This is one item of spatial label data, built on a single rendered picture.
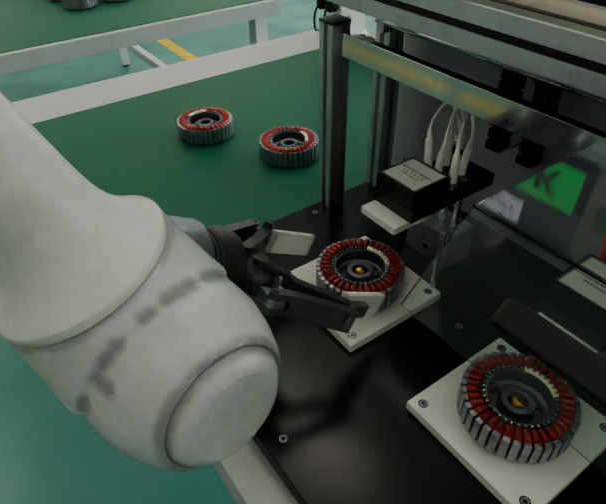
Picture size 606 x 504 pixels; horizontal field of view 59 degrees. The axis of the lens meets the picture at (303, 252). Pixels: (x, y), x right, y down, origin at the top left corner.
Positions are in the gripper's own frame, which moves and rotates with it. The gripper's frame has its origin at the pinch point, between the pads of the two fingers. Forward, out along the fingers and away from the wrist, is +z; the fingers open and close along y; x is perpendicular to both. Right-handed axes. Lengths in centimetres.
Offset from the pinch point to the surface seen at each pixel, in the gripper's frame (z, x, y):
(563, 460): 5.4, -1.7, 30.1
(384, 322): 3.9, -2.6, 7.0
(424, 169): 6.7, 15.1, 0.0
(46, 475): 2, -94, -55
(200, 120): 11, 1, -57
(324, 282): -1.0, -1.6, -0.2
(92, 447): 12, -88, -55
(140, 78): 13, -1, -93
